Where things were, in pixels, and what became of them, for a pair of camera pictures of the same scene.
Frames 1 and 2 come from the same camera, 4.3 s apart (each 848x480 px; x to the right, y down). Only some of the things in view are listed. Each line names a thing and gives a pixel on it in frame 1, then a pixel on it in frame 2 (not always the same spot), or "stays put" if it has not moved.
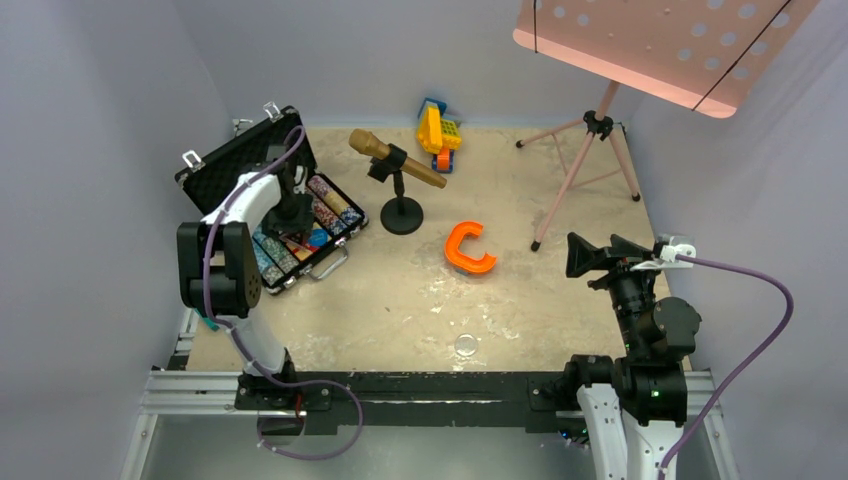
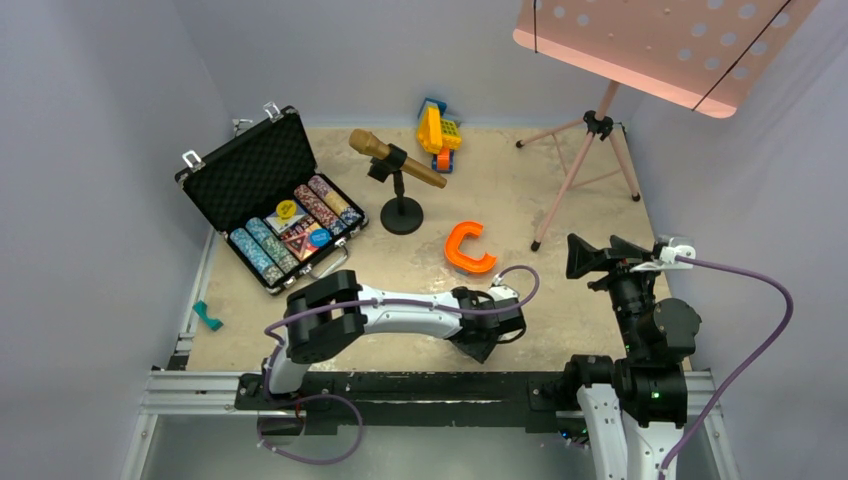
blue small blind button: x=318 y=237 stays put
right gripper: x=621 y=256 stays put
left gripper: x=300 y=224 -> x=480 y=349
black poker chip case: x=263 y=147 stays put
